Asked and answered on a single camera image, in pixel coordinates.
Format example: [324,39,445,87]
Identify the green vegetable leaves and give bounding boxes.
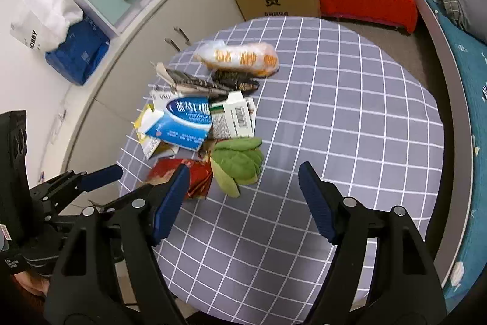
[209,136,265,198]

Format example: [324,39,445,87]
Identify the blue white medicine box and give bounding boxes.
[145,97,214,151]

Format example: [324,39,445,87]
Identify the white bed frame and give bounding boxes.
[406,0,476,289]

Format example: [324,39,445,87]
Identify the grey checked tablecloth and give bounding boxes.
[116,16,446,323]

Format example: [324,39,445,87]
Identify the cream cabinet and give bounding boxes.
[61,0,248,173]

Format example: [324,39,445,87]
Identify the red foil wrapper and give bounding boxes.
[146,157,214,200]

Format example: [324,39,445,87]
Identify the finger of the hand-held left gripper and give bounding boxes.
[41,197,86,228]
[30,164,123,202]

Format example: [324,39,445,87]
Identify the blue plastic bag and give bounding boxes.
[45,15,111,86]

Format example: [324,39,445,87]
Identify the striped paper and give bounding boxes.
[150,62,231,99]

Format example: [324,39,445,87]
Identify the dark snack wrapper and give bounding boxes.
[211,69,260,94]

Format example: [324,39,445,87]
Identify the white paper bag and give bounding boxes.
[9,0,84,53]

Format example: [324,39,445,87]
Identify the white green carton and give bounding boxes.
[208,91,257,140]

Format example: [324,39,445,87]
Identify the yellow white small carton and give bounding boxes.
[131,105,179,160]

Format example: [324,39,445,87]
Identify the red bench with white top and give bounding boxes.
[317,0,418,33]

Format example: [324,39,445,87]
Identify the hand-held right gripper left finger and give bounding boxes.
[44,164,191,325]

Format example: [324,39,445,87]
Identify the orange white plastic bag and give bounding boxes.
[192,40,280,79]

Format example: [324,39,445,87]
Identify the person's left hand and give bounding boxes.
[13,270,51,298]

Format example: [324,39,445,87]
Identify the teal bed sheet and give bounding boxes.
[409,0,487,310]

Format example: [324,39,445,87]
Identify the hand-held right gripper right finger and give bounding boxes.
[298,161,447,325]

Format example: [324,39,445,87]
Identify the grey checked blanket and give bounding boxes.
[437,0,471,29]

